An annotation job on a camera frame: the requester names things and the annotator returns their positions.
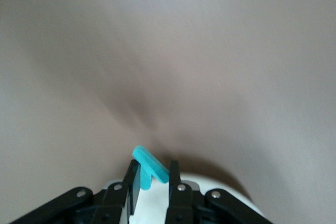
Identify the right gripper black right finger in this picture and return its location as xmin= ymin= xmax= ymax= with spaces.
xmin=165 ymin=159 xmax=274 ymax=224

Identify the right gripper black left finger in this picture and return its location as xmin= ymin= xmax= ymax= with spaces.
xmin=10 ymin=159 xmax=140 ymax=224

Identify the teal foam letter y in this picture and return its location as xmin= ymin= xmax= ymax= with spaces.
xmin=132 ymin=144 xmax=170 ymax=190

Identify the beige brown plate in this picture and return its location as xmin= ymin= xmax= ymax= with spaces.
xmin=104 ymin=173 xmax=266 ymax=224

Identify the brown table cover sheet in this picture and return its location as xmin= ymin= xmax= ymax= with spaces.
xmin=0 ymin=0 xmax=336 ymax=224

